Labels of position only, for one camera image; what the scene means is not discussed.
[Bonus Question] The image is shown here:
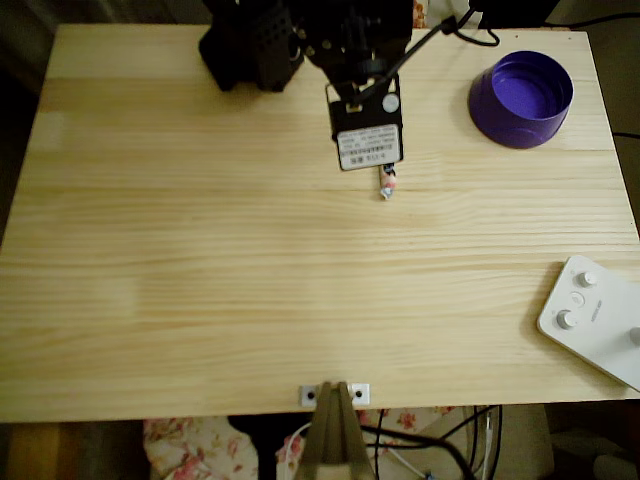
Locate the candy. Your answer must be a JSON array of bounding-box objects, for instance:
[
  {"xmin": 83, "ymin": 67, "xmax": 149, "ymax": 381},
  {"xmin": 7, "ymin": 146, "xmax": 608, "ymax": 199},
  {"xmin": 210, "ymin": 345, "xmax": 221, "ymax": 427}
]
[{"xmin": 376, "ymin": 163, "xmax": 400, "ymax": 202}]

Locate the purple bowl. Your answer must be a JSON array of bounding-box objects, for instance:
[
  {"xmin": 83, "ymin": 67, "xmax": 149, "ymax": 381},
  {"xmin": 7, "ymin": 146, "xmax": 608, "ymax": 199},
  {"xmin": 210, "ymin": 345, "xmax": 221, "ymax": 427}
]
[{"xmin": 467, "ymin": 48, "xmax": 575, "ymax": 150}]

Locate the floral fabric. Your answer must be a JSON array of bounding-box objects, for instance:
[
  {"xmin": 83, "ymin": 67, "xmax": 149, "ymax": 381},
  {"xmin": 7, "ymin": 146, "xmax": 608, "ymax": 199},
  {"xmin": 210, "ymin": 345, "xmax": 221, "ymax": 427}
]
[
  {"xmin": 143, "ymin": 405, "xmax": 459, "ymax": 480},
  {"xmin": 410, "ymin": 0, "xmax": 471, "ymax": 29}
]

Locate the black device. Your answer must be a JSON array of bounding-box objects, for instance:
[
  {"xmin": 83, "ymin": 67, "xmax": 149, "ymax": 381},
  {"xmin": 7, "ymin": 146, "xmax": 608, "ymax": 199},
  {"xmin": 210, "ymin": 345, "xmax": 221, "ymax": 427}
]
[{"xmin": 477, "ymin": 0, "xmax": 562, "ymax": 30}]

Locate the white control box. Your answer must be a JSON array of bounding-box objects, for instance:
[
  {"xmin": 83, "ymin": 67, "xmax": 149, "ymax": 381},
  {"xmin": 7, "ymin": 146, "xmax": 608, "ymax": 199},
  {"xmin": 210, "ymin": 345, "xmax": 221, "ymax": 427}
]
[{"xmin": 536, "ymin": 254, "xmax": 640, "ymax": 393}]

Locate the black camera cable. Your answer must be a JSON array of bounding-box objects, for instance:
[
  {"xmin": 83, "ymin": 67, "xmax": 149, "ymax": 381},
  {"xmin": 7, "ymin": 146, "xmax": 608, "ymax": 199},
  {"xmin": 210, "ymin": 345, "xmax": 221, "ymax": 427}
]
[{"xmin": 347, "ymin": 5, "xmax": 501, "ymax": 112}]

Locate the black camera box with label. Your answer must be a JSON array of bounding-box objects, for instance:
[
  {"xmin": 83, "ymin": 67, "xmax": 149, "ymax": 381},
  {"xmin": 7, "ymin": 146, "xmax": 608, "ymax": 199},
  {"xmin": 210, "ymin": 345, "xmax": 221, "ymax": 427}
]
[{"xmin": 324, "ymin": 74, "xmax": 405, "ymax": 173}]

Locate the aluminium corner bracket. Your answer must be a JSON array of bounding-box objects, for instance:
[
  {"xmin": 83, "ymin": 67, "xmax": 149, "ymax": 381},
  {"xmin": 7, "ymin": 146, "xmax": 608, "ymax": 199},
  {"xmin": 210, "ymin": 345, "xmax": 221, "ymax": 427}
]
[{"xmin": 298, "ymin": 382, "xmax": 372, "ymax": 407}]

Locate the white cable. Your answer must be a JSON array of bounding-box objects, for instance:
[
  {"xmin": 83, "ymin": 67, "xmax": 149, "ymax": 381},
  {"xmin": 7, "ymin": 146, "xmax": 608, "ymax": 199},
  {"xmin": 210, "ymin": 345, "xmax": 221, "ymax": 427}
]
[{"xmin": 276, "ymin": 422, "xmax": 314, "ymax": 469}]

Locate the thick black cable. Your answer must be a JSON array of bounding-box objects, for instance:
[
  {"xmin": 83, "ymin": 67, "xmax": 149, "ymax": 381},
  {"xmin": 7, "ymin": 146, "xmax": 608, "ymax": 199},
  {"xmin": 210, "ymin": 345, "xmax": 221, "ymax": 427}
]
[{"xmin": 360, "ymin": 424, "xmax": 479, "ymax": 480}]

